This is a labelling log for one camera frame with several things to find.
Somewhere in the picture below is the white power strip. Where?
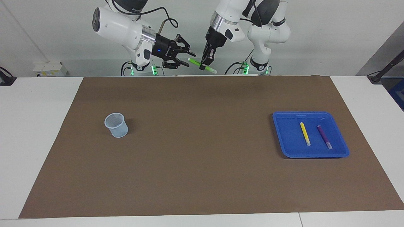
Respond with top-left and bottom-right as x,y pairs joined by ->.
33,61 -> 68,78

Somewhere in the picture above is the translucent plastic cup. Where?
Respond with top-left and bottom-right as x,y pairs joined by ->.
104,113 -> 129,138

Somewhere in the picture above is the black stand leg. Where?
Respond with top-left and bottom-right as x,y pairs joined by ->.
368,50 -> 404,84

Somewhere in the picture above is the brown table mat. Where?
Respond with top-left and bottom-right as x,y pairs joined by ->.
18,75 -> 404,219

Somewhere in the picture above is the blue plastic tray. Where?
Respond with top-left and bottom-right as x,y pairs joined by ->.
272,111 -> 350,159

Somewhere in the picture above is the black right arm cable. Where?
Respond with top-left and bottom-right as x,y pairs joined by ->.
136,6 -> 179,36

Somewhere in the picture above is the black clamp mount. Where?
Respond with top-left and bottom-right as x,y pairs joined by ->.
0,67 -> 17,86

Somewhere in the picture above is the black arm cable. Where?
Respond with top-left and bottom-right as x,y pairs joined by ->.
239,0 -> 263,27
136,6 -> 179,36

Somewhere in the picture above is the purple pen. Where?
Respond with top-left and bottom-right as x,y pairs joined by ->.
317,125 -> 333,150

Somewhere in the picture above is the green pen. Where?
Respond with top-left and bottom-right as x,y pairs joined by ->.
187,57 -> 218,75

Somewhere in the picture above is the blue crate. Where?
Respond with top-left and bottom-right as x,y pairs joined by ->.
388,79 -> 404,111

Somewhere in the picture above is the yellow pen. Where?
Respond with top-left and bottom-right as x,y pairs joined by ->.
300,122 -> 312,147

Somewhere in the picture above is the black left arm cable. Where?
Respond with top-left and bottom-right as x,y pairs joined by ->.
239,0 -> 263,27

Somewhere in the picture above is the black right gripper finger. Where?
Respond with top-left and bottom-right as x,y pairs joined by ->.
174,33 -> 197,57
162,55 -> 191,69

